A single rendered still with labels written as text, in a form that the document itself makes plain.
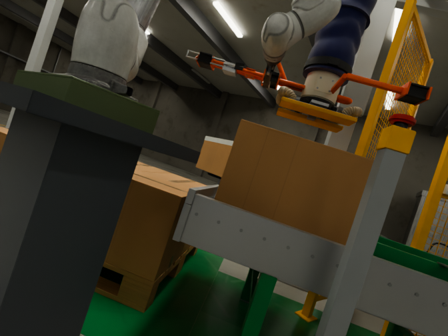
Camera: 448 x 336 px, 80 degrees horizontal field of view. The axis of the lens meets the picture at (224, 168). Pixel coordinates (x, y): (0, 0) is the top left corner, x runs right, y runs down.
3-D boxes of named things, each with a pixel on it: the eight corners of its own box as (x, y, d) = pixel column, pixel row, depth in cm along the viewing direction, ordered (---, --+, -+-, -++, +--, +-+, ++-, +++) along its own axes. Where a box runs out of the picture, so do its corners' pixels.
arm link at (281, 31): (269, 64, 101) (301, 46, 100) (272, 44, 86) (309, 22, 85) (255, 41, 102) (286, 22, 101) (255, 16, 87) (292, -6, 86)
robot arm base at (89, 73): (101, 87, 65) (107, 65, 65) (44, 77, 74) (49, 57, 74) (149, 107, 82) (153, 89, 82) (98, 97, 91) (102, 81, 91)
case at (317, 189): (324, 235, 148) (347, 166, 148) (350, 256, 109) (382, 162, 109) (222, 199, 155) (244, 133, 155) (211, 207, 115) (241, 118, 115)
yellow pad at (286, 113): (337, 133, 145) (339, 124, 145) (343, 130, 135) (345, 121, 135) (275, 115, 149) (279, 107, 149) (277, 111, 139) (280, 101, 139)
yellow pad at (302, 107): (349, 127, 126) (352, 116, 126) (357, 122, 116) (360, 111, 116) (279, 106, 130) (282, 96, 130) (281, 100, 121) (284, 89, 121)
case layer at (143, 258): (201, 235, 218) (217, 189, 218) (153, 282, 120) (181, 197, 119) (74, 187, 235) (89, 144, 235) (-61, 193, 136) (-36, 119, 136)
